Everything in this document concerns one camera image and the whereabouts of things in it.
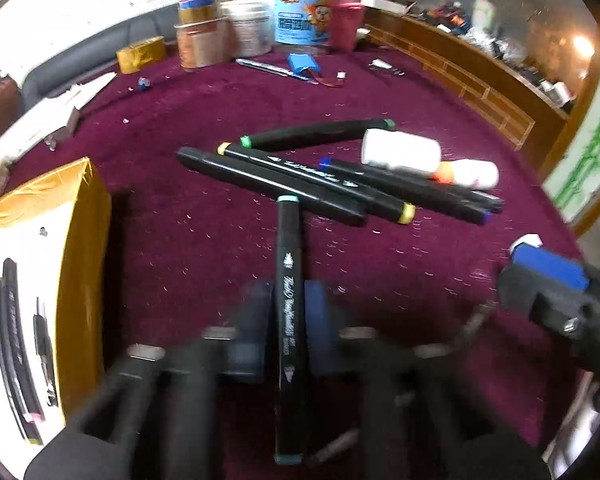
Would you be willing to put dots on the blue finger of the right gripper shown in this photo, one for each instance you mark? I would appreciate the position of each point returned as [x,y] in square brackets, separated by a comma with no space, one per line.
[556,267]

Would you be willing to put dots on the white plastic tub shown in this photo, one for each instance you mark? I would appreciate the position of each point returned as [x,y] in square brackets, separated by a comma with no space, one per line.
[249,27]

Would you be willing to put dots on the silver pen on table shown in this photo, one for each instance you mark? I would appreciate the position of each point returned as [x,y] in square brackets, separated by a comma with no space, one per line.
[273,69]

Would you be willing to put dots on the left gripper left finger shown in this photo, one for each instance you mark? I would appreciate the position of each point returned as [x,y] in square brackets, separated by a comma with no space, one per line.
[240,346]

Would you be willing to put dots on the blue battery pack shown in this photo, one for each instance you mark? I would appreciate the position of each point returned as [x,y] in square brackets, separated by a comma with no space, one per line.
[303,64]

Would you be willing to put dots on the black leather sofa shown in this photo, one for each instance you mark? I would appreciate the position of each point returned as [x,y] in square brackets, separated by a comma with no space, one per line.
[94,53]

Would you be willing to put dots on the maroon table cloth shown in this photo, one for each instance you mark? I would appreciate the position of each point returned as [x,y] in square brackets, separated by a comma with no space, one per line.
[453,387]

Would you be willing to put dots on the yellow tape roll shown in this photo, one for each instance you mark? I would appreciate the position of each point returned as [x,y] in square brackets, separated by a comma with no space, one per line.
[135,57]

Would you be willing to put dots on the pink plastic jar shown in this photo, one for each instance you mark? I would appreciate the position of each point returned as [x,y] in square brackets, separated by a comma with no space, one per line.
[347,17]

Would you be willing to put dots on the brown jar with tapes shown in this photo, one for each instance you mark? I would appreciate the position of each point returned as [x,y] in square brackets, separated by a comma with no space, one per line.
[200,33]

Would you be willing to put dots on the plain black marker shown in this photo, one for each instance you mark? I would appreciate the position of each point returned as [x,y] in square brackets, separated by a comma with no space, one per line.
[270,183]

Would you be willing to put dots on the green capped black marker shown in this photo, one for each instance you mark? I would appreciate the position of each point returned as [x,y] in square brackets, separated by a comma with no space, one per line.
[292,138]

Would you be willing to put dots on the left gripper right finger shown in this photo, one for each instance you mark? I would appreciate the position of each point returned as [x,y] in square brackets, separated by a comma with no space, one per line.
[334,343]

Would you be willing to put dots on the teal capped black marker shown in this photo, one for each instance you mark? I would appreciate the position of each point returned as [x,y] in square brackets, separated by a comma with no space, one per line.
[288,290]

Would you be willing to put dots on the blue labelled plastic jar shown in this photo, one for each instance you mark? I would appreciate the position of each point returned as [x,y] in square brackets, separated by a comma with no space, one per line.
[302,26]

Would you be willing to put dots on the white paper sheets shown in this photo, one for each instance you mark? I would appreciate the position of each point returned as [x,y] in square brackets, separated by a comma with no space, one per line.
[51,121]

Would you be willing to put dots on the wooden cabinet counter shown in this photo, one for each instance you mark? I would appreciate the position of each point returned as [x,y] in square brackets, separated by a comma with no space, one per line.
[496,92]

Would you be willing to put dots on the yellow capped black marker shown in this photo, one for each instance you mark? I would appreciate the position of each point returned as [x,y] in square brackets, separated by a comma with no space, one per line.
[377,203]

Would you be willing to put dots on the blue capped black marker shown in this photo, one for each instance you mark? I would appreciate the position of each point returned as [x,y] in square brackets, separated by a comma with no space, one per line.
[453,201]

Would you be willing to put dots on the white bottle orange neck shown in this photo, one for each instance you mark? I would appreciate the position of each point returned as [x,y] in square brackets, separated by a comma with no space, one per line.
[410,154]

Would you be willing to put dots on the yellow taped white tray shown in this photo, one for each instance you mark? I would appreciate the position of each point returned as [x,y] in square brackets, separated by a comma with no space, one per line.
[53,238]

